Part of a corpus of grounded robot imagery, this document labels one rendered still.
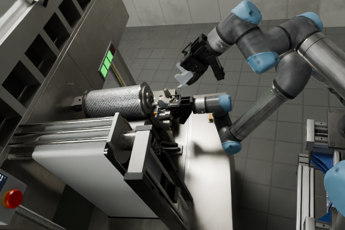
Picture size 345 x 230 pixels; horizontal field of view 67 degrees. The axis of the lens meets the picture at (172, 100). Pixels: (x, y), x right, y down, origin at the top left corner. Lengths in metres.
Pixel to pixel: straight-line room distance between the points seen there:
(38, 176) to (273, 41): 0.87
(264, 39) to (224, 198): 0.68
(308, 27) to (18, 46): 0.89
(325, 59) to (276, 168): 1.56
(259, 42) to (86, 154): 0.56
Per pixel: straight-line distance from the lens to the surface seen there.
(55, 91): 1.12
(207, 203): 1.17
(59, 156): 0.83
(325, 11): 3.32
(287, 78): 0.96
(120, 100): 1.05
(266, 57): 0.72
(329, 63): 0.74
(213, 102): 1.12
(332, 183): 0.65
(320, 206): 1.92
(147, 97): 1.03
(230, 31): 0.77
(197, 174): 1.22
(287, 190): 2.16
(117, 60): 2.03
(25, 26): 1.09
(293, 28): 0.78
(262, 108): 1.02
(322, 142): 1.47
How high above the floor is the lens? 1.98
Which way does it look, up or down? 46 degrees down
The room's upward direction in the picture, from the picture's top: 22 degrees counter-clockwise
